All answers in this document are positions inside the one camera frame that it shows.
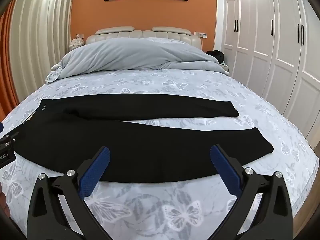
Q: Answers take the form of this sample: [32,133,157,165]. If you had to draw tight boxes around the butterfly print bed sheet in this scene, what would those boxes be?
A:
[0,66,318,240]

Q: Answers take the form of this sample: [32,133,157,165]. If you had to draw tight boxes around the black bag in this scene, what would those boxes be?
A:
[206,50,225,64]

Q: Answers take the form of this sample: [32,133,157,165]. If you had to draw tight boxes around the person's left forearm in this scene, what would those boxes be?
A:
[0,182,9,214]

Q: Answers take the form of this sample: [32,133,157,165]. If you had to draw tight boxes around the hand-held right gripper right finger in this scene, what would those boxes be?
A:
[210,144,293,240]

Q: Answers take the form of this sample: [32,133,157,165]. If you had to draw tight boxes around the black pants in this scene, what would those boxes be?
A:
[14,94,273,183]

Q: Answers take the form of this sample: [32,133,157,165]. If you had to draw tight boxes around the grey duvet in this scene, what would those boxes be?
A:
[45,37,227,85]

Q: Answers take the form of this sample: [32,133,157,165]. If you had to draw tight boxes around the cream padded headboard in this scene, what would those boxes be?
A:
[86,26,202,53]

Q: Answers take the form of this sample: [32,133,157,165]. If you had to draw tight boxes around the cream curtain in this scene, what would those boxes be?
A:
[9,0,75,105]

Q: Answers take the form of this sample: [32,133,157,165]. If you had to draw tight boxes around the white flower decoration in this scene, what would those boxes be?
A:
[69,36,85,52]

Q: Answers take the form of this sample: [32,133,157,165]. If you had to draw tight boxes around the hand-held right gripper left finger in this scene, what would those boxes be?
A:
[27,146,112,240]

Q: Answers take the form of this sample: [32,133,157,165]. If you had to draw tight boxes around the white wardrobe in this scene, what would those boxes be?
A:
[221,0,320,145]

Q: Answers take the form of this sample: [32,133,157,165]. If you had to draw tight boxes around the orange curtain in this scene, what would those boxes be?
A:
[0,5,19,120]

